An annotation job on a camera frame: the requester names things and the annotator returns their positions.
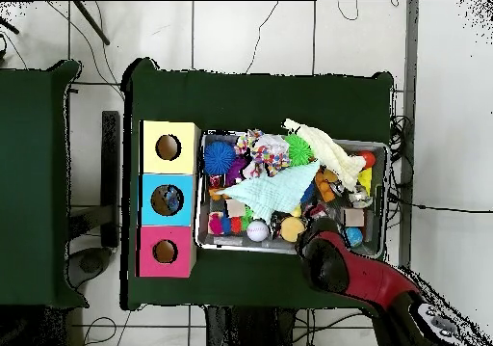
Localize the mint green cloth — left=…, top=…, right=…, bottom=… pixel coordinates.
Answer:
left=218, top=159, right=321, bottom=223

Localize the colourful patterned cloth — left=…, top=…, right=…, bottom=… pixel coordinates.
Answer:
left=234, top=128, right=257, bottom=158
left=243, top=133, right=293, bottom=181

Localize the blue spiky ball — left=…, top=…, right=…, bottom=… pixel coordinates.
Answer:
left=203, top=138, right=239, bottom=176

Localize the shallow clear mesh bin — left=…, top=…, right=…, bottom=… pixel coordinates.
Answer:
left=195, top=131, right=389, bottom=261

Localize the wooden box with three holes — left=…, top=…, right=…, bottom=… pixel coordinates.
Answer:
left=137, top=120, right=201, bottom=279

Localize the purple spiky ball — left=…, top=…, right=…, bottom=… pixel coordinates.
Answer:
left=226, top=157, right=249, bottom=187

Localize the pale pink ball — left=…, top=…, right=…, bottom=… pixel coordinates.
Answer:
left=246, top=218, right=271, bottom=243

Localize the green spiky ball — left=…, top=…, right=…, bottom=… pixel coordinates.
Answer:
left=284, top=134, right=316, bottom=167

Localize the tan round bun toy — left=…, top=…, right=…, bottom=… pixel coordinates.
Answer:
left=279, top=216, right=306, bottom=243

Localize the orange bear toy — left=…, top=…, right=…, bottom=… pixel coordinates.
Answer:
left=312, top=167, right=340, bottom=204

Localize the pale yellow cloth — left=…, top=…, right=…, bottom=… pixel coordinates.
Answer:
left=281, top=118, right=367, bottom=193

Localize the small wooden cube block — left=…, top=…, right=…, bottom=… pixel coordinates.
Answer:
left=343, top=207, right=366, bottom=228

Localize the round silver tin can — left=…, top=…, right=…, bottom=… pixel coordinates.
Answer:
left=349, top=191, right=374, bottom=210

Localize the small blue globe ball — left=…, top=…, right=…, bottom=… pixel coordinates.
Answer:
left=344, top=226, right=366, bottom=248

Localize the small red ball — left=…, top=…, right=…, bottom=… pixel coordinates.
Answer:
left=357, top=149, right=378, bottom=170

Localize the side table with green cloth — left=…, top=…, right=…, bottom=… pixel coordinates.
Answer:
left=0, top=59, right=84, bottom=308

